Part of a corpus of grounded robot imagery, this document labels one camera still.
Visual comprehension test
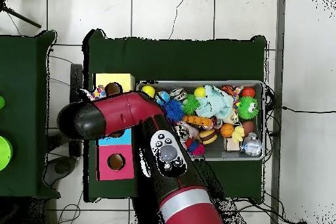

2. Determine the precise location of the dark green table cloth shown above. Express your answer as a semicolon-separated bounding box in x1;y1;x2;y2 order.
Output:
83;28;268;204

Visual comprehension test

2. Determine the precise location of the black tripod leg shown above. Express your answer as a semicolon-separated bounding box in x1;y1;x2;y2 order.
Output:
0;0;43;30

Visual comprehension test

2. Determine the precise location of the black upright panel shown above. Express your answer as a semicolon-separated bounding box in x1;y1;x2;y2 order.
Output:
68;63;84;158

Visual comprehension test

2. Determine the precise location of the clear mesh bin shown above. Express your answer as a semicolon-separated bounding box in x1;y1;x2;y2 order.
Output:
136;79;267;162

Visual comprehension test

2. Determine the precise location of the small globe ball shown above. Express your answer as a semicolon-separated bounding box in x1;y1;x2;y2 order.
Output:
156;91;171;106

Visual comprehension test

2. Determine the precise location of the mint green cloth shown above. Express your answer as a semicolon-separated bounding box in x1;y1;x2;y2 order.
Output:
196;84;236;121

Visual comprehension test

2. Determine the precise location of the bright green cup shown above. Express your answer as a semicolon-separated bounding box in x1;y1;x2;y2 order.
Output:
0;135;14;172

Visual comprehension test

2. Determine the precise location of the orange bumpy toy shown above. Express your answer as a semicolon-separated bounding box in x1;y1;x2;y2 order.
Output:
182;114;215;129

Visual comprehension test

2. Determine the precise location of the brown plush teddy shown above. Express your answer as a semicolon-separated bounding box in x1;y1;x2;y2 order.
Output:
78;85;109;102

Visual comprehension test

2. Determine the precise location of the green spiky ball with eyes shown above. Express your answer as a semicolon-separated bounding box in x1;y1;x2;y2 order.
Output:
237;95;260;120

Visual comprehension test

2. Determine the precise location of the yellow ball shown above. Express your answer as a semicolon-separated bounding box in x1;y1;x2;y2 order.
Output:
194;86;208;99
140;85;156;99

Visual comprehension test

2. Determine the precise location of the wooden box with three holes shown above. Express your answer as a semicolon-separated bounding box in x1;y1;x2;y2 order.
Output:
93;72;139;183

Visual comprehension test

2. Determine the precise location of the blue spiky ball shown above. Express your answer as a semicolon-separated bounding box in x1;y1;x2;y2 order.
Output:
164;100;185;124

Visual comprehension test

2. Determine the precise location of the green cloth side table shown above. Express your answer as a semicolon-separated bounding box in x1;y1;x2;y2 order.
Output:
0;30;58;200

